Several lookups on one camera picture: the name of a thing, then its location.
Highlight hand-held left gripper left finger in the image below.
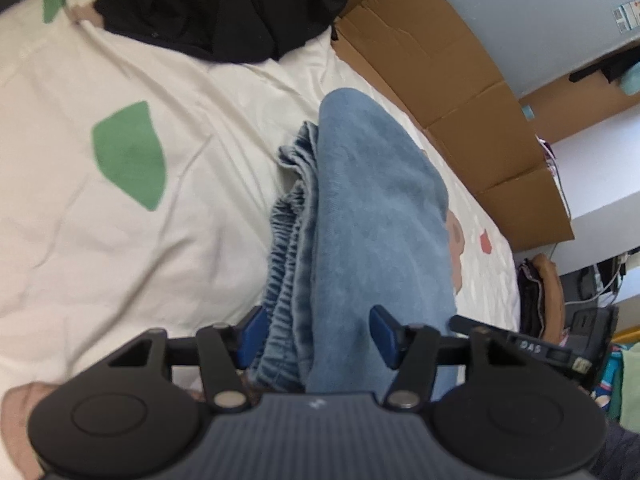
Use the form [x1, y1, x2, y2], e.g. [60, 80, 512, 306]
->
[107, 304, 269, 409]

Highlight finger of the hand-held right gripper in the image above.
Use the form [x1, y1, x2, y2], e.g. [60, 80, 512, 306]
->
[448, 313, 522, 348]

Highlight blue denim pants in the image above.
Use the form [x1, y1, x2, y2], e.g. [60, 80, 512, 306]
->
[246, 86, 459, 397]

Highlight large cardboard box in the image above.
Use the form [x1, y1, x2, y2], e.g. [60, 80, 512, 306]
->
[329, 0, 577, 254]

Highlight cream printed bed sheet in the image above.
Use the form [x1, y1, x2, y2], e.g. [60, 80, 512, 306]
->
[0, 0, 522, 480]

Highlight small cardboard box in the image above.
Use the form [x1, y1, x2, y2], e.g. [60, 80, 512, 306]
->
[519, 74, 640, 147]

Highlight black garment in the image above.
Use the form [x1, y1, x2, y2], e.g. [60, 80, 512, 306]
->
[92, 0, 352, 65]

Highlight wall sticker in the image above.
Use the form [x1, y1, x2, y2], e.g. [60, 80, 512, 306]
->
[612, 1, 640, 35]

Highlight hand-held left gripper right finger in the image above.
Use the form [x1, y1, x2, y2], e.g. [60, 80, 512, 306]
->
[369, 305, 494, 409]

